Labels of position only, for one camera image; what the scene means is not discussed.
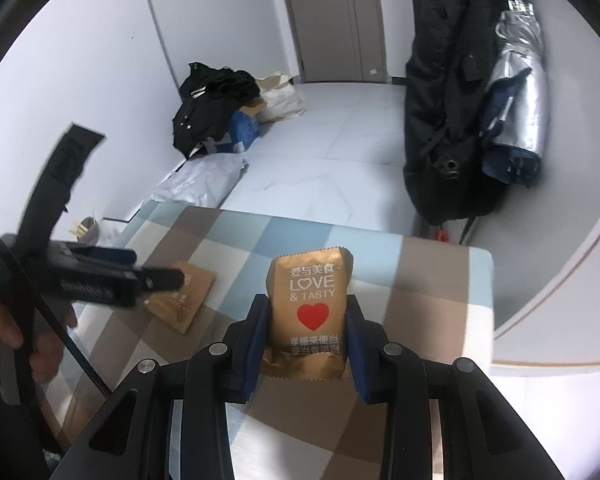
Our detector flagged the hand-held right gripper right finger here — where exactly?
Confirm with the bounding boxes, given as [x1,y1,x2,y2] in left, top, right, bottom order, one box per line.
[346,295,551,480]

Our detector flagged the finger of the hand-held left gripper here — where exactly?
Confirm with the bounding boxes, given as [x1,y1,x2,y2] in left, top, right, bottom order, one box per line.
[55,240,139,267]
[55,260,186,309]

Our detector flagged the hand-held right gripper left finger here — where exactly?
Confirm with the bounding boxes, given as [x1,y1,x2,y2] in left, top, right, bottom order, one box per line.
[50,294,273,480]

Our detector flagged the plain brown packet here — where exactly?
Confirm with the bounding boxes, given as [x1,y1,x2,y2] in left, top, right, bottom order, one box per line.
[142,260,218,335]

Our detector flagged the brown packet with red heart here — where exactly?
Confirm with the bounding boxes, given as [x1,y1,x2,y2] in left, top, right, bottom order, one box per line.
[261,246,355,381]

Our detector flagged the person's left hand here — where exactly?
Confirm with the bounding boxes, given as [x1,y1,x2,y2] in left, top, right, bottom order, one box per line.
[0,290,79,382]

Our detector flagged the dark cup with chopsticks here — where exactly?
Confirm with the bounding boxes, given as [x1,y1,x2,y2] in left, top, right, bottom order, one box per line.
[69,216,101,244]

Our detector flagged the checked tablecloth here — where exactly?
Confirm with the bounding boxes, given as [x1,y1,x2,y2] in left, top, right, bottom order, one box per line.
[45,205,496,480]

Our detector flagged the clear plastic bags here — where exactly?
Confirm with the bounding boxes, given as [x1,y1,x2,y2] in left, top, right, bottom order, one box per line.
[147,154,249,210]

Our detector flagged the pile of black clothes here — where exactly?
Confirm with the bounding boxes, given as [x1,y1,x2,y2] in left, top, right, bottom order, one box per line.
[172,61,262,159]

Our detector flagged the blue bag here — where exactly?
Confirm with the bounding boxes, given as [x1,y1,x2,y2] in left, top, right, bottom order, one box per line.
[202,110,261,155]

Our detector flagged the white tote bag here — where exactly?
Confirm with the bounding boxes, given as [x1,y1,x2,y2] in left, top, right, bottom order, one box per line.
[255,72,307,124]

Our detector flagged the black jacket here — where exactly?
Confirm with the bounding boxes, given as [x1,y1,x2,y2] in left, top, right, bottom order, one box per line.
[404,0,511,226]

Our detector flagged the silver folding umbrella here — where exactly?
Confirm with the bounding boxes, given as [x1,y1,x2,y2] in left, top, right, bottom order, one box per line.
[482,0,551,189]

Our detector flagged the grey door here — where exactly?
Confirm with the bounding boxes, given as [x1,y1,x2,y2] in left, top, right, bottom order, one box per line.
[277,0,389,84]

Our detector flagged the black cable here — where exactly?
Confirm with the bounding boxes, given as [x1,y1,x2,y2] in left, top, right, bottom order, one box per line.
[0,219,113,401]

